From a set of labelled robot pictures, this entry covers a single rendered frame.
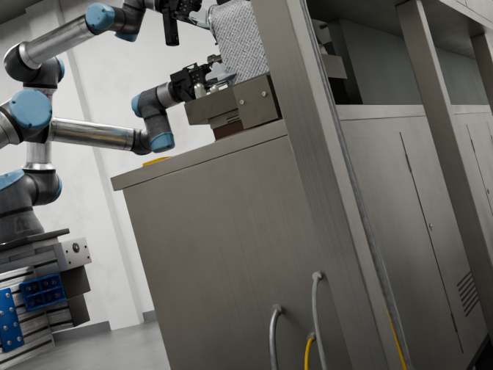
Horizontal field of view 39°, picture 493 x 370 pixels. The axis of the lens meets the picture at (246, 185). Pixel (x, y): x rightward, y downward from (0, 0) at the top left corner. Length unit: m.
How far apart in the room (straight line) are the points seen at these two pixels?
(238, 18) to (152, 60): 4.25
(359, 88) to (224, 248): 0.55
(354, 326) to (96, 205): 5.42
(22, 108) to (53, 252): 0.53
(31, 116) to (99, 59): 4.55
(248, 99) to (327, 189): 0.71
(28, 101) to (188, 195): 0.52
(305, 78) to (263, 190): 0.66
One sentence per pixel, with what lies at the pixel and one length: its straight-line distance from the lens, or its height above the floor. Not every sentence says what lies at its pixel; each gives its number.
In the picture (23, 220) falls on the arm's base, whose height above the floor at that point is 0.87.
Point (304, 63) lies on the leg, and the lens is 1.11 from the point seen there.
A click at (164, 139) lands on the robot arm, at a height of 0.98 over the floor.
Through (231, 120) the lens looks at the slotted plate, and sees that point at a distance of 1.83.
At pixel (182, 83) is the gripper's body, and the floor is 1.13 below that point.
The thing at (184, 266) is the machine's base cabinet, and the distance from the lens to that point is 1.87.
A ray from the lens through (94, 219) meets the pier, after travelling 6.46.
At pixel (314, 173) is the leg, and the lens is 1.10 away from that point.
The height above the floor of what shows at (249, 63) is 1.11.
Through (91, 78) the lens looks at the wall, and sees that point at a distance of 6.57.
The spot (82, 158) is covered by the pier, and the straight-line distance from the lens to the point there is 6.48.
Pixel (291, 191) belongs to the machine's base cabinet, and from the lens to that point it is 1.68.
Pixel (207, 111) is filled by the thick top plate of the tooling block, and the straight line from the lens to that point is 1.85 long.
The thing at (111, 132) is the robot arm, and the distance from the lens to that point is 2.22.
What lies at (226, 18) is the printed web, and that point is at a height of 1.25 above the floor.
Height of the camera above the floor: 0.72
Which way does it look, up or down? 2 degrees up
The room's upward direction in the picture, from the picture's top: 15 degrees counter-clockwise
